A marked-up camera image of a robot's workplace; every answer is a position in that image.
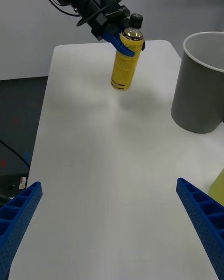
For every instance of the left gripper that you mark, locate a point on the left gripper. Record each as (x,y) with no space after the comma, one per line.
(109,16)

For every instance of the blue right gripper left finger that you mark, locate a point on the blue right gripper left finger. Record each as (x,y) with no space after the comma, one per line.
(16,221)

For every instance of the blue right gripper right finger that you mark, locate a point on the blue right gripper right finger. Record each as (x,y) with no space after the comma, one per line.
(205,217)

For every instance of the yellow bottle with black cap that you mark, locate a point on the yellow bottle with black cap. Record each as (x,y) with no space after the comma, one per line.
(123,70)

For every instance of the yellow-green plastic waste bin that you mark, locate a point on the yellow-green plastic waste bin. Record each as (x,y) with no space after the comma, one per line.
(218,189)

